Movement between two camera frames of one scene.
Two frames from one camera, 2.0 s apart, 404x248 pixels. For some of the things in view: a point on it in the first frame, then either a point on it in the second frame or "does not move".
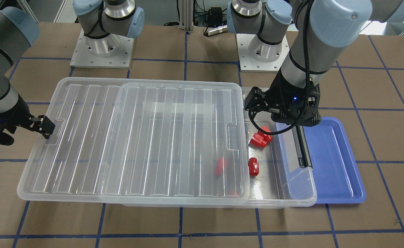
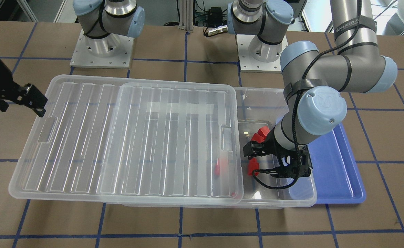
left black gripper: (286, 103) -> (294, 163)
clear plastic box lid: (138, 141) does not move
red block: (254, 166) does not move
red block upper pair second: (257, 140) does not move
